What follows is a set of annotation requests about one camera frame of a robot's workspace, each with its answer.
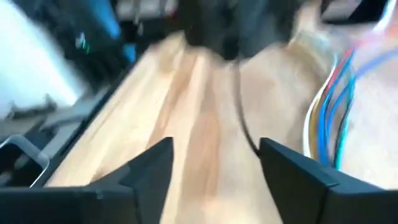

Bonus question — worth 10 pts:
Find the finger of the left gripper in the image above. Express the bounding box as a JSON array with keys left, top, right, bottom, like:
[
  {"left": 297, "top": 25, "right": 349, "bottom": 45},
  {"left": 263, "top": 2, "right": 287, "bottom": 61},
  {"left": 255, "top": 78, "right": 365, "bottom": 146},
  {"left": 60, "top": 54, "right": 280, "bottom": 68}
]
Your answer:
[
  {"left": 239, "top": 40, "right": 280, "bottom": 60},
  {"left": 198, "top": 39, "right": 239, "bottom": 60}
]

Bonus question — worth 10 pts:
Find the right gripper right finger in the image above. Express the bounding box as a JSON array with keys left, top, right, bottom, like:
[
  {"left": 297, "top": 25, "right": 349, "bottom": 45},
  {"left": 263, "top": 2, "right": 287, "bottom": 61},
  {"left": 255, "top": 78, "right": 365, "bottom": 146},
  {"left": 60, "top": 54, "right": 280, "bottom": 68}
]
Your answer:
[{"left": 257, "top": 138, "right": 398, "bottom": 224}]

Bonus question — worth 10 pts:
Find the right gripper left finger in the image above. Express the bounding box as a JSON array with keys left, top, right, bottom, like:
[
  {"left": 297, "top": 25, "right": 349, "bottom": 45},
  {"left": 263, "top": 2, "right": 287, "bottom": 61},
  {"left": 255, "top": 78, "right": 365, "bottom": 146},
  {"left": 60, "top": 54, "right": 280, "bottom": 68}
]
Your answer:
[{"left": 0, "top": 136, "right": 175, "bottom": 224}]

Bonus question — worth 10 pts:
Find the white cable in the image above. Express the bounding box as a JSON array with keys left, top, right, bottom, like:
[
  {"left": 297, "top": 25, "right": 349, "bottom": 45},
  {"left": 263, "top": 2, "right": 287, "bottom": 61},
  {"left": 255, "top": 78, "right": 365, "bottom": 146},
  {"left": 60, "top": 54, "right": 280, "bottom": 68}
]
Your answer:
[{"left": 303, "top": 52, "right": 340, "bottom": 159}]

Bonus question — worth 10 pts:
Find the bundle of coloured wires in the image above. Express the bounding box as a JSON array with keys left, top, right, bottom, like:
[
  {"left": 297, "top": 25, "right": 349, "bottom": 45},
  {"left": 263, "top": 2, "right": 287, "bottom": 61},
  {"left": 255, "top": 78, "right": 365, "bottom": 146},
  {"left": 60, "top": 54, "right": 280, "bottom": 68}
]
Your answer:
[{"left": 317, "top": 46, "right": 398, "bottom": 166}]

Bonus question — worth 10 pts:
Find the red cable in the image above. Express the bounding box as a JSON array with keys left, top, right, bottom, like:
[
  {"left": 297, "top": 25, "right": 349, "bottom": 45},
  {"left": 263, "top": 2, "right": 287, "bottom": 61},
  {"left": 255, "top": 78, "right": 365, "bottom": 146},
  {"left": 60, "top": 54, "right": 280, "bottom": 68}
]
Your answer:
[{"left": 326, "top": 46, "right": 355, "bottom": 91}]

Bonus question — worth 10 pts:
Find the black aluminium table frame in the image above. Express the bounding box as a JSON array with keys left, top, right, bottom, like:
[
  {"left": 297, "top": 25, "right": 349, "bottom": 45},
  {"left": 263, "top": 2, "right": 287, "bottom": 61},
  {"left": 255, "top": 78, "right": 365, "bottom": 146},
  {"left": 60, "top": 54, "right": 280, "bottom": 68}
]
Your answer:
[{"left": 30, "top": 55, "right": 147, "bottom": 187}]

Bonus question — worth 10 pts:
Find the silver metal bracket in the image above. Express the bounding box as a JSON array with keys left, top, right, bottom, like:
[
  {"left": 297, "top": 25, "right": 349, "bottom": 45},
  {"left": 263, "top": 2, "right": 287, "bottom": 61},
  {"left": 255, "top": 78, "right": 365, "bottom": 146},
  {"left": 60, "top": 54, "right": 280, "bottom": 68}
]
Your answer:
[{"left": 0, "top": 135, "right": 50, "bottom": 187}]

